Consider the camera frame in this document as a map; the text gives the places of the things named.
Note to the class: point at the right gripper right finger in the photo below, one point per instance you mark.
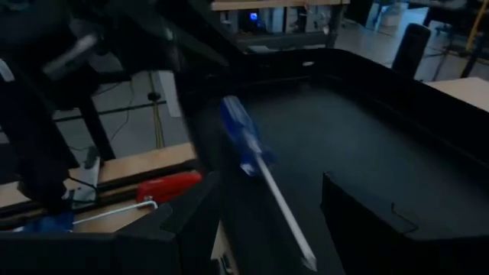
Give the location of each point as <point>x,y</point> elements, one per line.
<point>420,256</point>

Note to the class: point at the wooden workbench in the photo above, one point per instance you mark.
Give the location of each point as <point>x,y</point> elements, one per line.
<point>275,4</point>

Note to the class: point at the blue caulking gun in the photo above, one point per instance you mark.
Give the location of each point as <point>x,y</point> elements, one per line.
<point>46,223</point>

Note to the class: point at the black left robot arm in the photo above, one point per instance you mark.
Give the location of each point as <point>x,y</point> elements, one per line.
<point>34,133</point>

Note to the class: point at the black pegboard tool cart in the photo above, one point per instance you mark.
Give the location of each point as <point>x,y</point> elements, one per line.
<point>363,133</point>

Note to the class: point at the black desk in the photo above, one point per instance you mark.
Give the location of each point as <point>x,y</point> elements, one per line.
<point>95,130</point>

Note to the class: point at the red plastic tool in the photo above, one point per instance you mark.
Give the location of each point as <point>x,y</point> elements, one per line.
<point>168,186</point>

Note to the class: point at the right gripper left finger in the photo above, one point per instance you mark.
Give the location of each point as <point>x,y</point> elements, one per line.
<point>114,256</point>

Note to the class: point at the light wooden desk top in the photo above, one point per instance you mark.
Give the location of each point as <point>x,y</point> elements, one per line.
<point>462,93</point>

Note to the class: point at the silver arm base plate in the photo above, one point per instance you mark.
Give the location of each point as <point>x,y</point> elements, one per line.
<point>88,179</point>

